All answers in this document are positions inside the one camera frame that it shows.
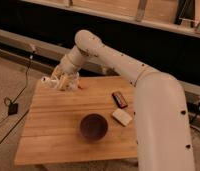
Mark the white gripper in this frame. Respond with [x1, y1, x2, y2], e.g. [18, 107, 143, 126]
[52, 65, 77, 80]

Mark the clear plastic bottle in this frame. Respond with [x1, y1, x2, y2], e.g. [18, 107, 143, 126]
[41, 73, 79, 91]

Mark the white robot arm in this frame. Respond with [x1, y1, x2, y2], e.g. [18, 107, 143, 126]
[53, 30, 195, 171]

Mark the dark chocolate bar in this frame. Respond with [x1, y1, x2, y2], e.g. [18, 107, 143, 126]
[112, 91, 128, 109]

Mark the black power adapter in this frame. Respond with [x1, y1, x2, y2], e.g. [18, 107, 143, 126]
[8, 103, 18, 115]

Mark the dark purple bowl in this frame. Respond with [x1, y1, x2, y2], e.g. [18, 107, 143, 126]
[80, 113, 108, 141]

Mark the wooden table board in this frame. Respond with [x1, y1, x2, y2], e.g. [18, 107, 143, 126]
[15, 76, 137, 165]

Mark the white sponge block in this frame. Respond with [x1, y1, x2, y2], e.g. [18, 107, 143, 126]
[112, 108, 132, 126]

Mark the black cable left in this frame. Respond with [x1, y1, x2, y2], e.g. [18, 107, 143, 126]
[3, 49, 35, 108]

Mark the black floor cable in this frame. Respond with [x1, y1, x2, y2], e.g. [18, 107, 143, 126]
[0, 108, 30, 152]

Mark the black cable right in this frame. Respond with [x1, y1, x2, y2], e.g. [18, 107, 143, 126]
[189, 101, 200, 141]

